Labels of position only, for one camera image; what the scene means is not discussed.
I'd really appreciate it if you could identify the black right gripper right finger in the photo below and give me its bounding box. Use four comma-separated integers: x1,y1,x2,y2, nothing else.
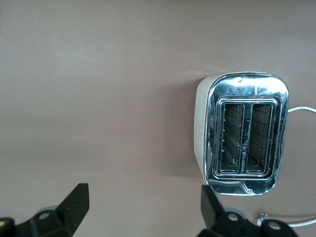
199,184,301,237

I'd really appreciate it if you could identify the white chrome two-slot toaster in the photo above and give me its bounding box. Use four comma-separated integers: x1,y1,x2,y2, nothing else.
195,71,290,197

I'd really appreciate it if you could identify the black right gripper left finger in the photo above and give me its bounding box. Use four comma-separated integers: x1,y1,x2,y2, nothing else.
14,183,89,237

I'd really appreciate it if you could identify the white toaster power cord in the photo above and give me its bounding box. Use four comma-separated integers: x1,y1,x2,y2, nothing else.
255,106,316,227

